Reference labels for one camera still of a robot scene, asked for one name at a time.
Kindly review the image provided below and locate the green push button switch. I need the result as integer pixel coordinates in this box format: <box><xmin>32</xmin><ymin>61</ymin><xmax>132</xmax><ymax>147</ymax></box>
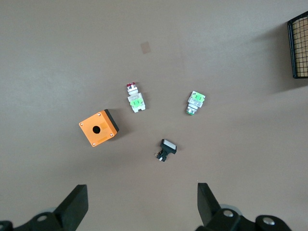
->
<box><xmin>184</xmin><ymin>90</ymin><xmax>206</xmax><ymax>116</ymax></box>

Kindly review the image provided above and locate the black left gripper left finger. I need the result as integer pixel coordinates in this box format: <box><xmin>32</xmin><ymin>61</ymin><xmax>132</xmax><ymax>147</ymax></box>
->
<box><xmin>14</xmin><ymin>184</ymin><xmax>89</xmax><ymax>231</ymax></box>

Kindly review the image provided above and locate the small black switch part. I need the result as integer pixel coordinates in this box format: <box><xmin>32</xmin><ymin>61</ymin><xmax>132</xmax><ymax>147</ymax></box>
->
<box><xmin>154</xmin><ymin>139</ymin><xmax>178</xmax><ymax>163</ymax></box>

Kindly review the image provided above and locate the brown tape patch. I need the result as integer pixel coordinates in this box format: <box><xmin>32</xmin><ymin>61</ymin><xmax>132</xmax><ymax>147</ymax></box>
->
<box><xmin>140</xmin><ymin>41</ymin><xmax>153</xmax><ymax>54</ymax></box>

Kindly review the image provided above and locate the black wire basket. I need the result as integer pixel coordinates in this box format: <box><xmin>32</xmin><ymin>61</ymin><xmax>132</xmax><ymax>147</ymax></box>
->
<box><xmin>287</xmin><ymin>11</ymin><xmax>308</xmax><ymax>79</ymax></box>

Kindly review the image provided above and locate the orange button enclosure box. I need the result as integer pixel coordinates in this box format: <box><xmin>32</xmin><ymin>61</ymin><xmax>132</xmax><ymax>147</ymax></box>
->
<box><xmin>78</xmin><ymin>109</ymin><xmax>120</xmax><ymax>148</ymax></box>

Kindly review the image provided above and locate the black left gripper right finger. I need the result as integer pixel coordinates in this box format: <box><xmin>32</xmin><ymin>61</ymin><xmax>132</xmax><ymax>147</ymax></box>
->
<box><xmin>196</xmin><ymin>182</ymin><xmax>242</xmax><ymax>231</ymax></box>

